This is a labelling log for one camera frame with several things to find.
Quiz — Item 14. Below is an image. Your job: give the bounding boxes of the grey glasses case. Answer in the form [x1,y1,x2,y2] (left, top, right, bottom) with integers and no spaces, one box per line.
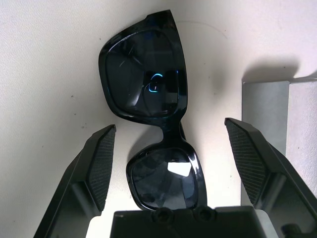
[241,76,317,206]

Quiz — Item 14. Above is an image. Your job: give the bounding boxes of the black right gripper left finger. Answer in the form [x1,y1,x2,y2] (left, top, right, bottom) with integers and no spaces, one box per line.
[33,124,116,238]

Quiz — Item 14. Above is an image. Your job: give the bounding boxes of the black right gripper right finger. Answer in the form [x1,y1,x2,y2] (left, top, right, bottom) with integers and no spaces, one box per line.
[224,118,317,238]

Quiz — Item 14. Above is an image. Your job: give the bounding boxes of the black sunglasses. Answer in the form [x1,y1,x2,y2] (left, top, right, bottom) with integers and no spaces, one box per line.
[98,9,208,212]

